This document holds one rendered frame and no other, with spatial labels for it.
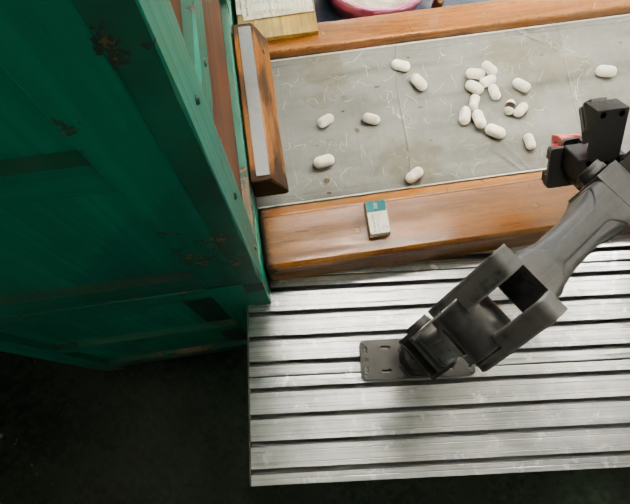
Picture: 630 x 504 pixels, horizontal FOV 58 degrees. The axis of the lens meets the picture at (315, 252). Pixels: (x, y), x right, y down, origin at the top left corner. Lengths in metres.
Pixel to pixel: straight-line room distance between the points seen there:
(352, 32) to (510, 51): 0.31
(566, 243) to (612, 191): 0.11
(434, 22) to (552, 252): 0.66
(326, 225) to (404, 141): 0.23
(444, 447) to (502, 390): 0.14
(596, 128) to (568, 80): 0.38
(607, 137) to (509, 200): 0.24
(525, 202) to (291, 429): 0.57
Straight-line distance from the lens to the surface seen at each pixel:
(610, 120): 0.86
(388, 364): 1.02
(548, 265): 0.64
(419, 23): 1.19
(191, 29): 0.55
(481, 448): 1.06
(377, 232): 0.96
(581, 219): 0.70
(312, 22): 1.16
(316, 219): 0.98
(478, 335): 0.64
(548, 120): 1.17
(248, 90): 0.99
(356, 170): 1.05
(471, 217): 1.02
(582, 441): 1.12
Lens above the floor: 1.69
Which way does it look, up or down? 74 degrees down
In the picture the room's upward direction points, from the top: 2 degrees counter-clockwise
